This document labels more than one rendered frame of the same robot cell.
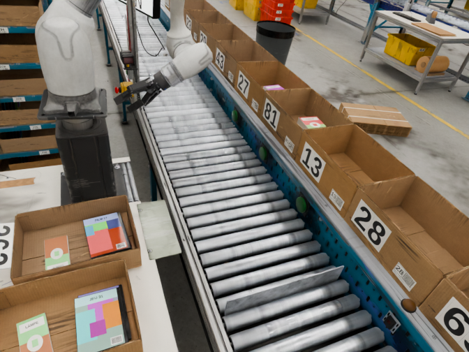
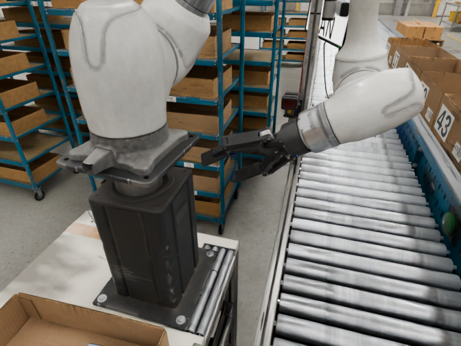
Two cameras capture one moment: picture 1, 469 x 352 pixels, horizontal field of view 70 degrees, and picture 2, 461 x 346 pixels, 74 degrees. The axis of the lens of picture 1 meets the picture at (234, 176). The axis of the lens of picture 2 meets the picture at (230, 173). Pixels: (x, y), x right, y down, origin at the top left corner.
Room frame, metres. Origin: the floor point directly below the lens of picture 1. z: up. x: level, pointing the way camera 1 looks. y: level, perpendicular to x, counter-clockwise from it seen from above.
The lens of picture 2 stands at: (0.78, 0.06, 1.47)
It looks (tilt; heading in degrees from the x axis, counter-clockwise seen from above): 32 degrees down; 42
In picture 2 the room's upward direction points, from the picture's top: straight up
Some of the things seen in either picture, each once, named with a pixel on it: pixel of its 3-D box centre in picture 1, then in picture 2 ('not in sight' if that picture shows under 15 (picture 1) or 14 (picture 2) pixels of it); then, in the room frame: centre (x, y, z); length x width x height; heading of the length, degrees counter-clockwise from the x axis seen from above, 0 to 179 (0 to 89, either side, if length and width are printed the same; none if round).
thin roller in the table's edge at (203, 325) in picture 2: (132, 181); (217, 287); (1.16, 0.46, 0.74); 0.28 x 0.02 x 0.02; 27
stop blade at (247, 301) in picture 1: (287, 289); not in sight; (0.70, -0.24, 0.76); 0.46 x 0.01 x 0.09; 117
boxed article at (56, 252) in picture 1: (57, 255); not in sight; (0.69, 0.57, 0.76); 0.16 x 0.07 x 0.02; 30
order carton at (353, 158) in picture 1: (350, 166); not in sight; (1.21, -0.49, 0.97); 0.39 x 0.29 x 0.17; 27
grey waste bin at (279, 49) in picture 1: (271, 51); not in sight; (4.62, -0.24, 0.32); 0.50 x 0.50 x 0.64
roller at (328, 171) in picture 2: (180, 104); (356, 176); (2.00, 0.42, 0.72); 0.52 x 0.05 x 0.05; 117
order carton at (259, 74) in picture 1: (269, 88); not in sight; (1.91, -0.13, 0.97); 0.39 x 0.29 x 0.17; 27
